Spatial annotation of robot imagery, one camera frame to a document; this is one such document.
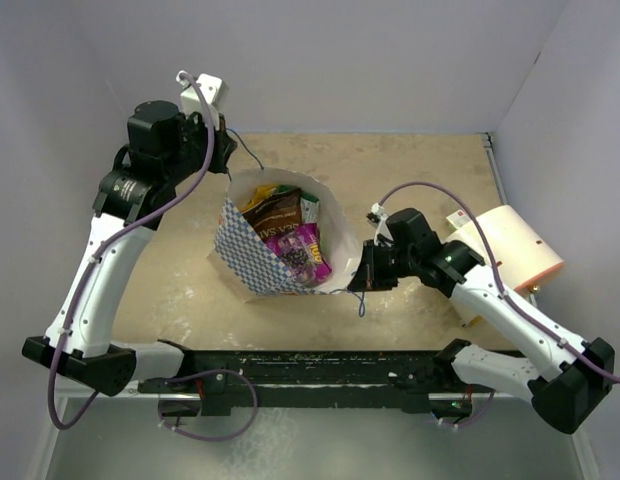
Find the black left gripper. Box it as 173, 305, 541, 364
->
164, 109, 236, 186

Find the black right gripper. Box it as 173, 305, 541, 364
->
348, 237, 419, 291

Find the purple candy snack bag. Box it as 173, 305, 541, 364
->
266, 223, 332, 287

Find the brown sea salt chips bag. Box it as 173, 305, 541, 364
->
243, 188, 302, 241

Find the blue checkered paper bag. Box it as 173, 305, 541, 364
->
209, 166, 360, 301

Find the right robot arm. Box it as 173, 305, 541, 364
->
349, 204, 615, 434

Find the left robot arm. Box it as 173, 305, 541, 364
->
22, 100, 236, 396

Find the white green snack packet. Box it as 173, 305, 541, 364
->
300, 192, 320, 224

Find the small green white box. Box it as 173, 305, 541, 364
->
445, 209, 471, 232

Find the cream cylindrical appliance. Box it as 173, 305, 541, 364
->
446, 205, 564, 327

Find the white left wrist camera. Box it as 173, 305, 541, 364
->
176, 71, 229, 115

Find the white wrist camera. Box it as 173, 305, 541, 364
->
366, 203, 392, 245
176, 71, 229, 115

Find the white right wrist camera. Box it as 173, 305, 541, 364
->
366, 203, 392, 245

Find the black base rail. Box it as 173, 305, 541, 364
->
139, 350, 486, 416

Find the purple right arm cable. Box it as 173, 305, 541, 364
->
378, 180, 620, 388

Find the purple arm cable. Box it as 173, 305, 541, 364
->
46, 72, 216, 431
378, 180, 620, 388

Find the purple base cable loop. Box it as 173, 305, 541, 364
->
156, 368, 260, 442

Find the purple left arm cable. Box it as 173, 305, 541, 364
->
46, 72, 216, 431

